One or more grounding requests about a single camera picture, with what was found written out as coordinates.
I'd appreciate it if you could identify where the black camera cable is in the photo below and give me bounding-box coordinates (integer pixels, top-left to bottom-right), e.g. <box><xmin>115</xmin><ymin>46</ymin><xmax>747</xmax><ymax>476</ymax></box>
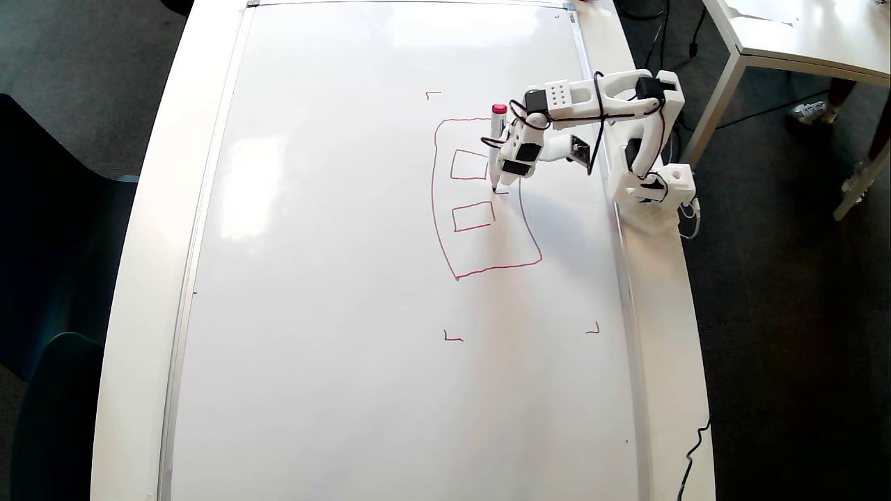
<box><xmin>587</xmin><ymin>70</ymin><xmax>606</xmax><ymax>177</ymax></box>

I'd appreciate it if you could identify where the person lower leg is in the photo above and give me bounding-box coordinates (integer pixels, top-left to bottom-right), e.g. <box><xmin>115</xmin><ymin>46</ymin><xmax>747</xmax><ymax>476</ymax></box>
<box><xmin>827</xmin><ymin>77</ymin><xmax>860</xmax><ymax>106</ymax></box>
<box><xmin>867</xmin><ymin>115</ymin><xmax>891</xmax><ymax>166</ymax></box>

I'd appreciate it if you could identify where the dark teal chair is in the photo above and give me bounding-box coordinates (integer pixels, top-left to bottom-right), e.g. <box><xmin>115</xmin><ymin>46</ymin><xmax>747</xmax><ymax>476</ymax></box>
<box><xmin>10</xmin><ymin>331</ymin><xmax>107</xmax><ymax>501</ymax></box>

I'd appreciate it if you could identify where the wrist camera on white mount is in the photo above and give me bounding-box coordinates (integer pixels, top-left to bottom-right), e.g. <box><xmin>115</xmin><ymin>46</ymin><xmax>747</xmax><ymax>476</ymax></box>
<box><xmin>539</xmin><ymin>134</ymin><xmax>592</xmax><ymax>168</ymax></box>

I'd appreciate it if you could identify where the red whiteboard marker pen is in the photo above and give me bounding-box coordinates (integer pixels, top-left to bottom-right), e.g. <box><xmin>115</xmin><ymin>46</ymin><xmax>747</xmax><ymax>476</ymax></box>
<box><xmin>489</xmin><ymin>103</ymin><xmax>509</xmax><ymax>194</ymax></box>

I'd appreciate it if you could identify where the white sneaker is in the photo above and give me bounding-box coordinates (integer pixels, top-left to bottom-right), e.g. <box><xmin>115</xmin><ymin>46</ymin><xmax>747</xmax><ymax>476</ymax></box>
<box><xmin>790</xmin><ymin>100</ymin><xmax>830</xmax><ymax>127</ymax></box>
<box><xmin>841</xmin><ymin>159</ymin><xmax>876</xmax><ymax>197</ymax></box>

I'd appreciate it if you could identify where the black cable with plug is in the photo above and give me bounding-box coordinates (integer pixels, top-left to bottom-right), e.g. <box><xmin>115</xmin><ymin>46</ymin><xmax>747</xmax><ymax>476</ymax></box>
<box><xmin>688</xmin><ymin>6</ymin><xmax>708</xmax><ymax>60</ymax></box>

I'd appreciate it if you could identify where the thin black servo wire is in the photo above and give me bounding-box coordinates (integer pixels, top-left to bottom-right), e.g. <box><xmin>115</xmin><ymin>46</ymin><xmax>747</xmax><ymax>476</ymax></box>
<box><xmin>480</xmin><ymin>100</ymin><xmax>663</xmax><ymax>150</ymax></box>

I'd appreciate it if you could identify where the dark navy chair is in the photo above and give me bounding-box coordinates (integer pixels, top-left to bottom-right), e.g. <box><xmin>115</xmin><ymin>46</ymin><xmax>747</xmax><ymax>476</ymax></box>
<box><xmin>0</xmin><ymin>93</ymin><xmax>142</xmax><ymax>382</ymax></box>

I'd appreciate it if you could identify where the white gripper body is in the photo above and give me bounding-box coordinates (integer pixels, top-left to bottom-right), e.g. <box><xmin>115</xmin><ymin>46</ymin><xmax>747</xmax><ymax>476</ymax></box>
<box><xmin>496</xmin><ymin>115</ymin><xmax>552</xmax><ymax>187</ymax></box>

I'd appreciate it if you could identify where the white cable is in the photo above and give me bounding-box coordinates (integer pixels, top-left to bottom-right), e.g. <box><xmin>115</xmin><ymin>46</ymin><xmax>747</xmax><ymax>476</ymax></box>
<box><xmin>679</xmin><ymin>198</ymin><xmax>701</xmax><ymax>241</ymax></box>

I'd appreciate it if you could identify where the curved black cable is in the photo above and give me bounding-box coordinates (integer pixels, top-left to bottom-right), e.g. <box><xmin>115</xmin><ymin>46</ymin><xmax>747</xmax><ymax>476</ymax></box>
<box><xmin>615</xmin><ymin>0</ymin><xmax>670</xmax><ymax>74</ymax></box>

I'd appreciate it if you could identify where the white side table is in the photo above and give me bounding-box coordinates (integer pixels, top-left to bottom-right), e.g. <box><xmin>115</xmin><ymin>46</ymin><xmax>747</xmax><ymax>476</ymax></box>
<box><xmin>681</xmin><ymin>0</ymin><xmax>891</xmax><ymax>222</ymax></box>

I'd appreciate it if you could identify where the white whiteboard with aluminium frame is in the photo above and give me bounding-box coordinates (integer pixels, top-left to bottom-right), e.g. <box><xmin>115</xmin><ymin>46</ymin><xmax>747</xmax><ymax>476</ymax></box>
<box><xmin>157</xmin><ymin>0</ymin><xmax>655</xmax><ymax>501</ymax></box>

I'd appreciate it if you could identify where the long black cable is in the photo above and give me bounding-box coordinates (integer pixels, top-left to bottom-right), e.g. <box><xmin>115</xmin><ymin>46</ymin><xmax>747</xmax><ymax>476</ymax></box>
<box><xmin>716</xmin><ymin>90</ymin><xmax>833</xmax><ymax>132</ymax></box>

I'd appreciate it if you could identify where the white paper sheet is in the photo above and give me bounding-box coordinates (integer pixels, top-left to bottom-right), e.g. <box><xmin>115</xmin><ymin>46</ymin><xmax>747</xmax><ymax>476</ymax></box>
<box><xmin>724</xmin><ymin>0</ymin><xmax>794</xmax><ymax>27</ymax></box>

